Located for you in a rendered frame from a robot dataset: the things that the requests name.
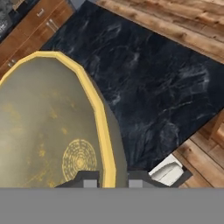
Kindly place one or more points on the brown wooden stool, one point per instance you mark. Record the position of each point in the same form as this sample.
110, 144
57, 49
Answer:
218, 127

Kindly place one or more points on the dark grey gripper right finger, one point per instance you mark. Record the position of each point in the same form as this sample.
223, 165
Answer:
138, 177

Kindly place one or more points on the brown wooden cupboard run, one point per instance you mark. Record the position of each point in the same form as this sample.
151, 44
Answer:
35, 26

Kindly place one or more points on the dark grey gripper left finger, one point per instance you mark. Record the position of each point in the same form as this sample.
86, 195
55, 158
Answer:
87, 176

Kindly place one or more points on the grey bowl with yellow rim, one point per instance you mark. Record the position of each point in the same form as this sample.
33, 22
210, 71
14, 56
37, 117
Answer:
43, 116

